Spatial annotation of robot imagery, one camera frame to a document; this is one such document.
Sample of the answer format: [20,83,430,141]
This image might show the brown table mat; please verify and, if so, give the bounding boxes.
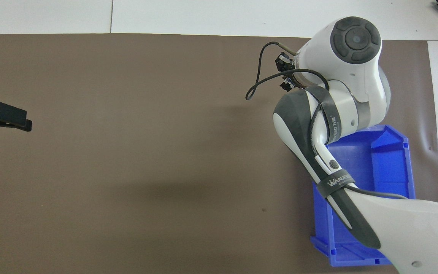
[0,33,438,274]

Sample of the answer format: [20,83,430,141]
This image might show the blue plastic storage bin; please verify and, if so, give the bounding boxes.
[310,125,416,267]

